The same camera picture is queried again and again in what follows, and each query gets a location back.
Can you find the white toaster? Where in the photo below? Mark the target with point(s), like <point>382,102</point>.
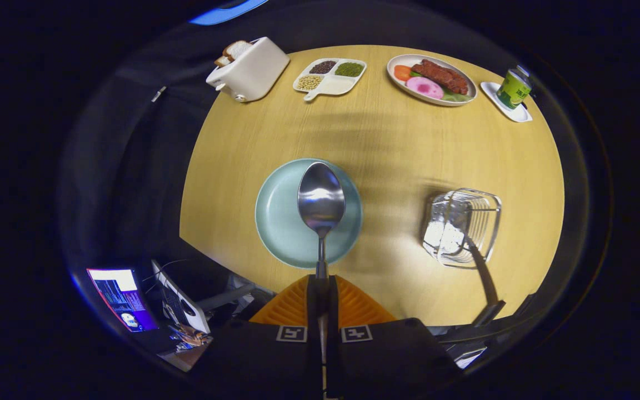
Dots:
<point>253,72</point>

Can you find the light green round plate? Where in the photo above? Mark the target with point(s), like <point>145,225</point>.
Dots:
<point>275,222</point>

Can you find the black table bracket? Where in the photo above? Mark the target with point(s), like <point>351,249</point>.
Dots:
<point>489,314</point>

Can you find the toast bread slice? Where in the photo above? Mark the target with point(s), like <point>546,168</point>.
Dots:
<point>221,61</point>
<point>238,49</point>

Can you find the pink round ham slice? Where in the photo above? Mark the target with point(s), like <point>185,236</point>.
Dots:
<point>424,88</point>

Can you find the red meat slices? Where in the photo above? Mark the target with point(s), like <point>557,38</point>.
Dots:
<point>442,76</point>

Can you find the white square coaster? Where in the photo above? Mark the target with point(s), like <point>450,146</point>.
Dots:
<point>512,115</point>

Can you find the green label drink bottle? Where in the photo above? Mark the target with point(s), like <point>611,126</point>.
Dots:
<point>513,89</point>

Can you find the metal spoon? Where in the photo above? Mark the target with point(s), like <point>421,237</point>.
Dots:
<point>321,200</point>

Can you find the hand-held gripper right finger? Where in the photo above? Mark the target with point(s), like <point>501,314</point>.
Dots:
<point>332,311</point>

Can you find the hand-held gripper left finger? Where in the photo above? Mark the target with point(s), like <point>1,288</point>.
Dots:
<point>312,311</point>

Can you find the white clip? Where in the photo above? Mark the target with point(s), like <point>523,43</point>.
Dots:
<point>158,94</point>

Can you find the white divided dish with beans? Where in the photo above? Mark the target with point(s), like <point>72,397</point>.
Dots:
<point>336,85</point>

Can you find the ceiling light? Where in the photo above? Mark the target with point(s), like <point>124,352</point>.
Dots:
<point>225,12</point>

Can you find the lit laptop screen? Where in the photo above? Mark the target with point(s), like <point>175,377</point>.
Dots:
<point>123,297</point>

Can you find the green lettuce leaf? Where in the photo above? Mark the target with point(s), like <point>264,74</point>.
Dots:
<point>459,97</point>

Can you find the orange tomato slice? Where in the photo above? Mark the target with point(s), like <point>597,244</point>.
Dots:
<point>402,73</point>

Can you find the white oval food plate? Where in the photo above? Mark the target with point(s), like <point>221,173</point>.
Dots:
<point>400,60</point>

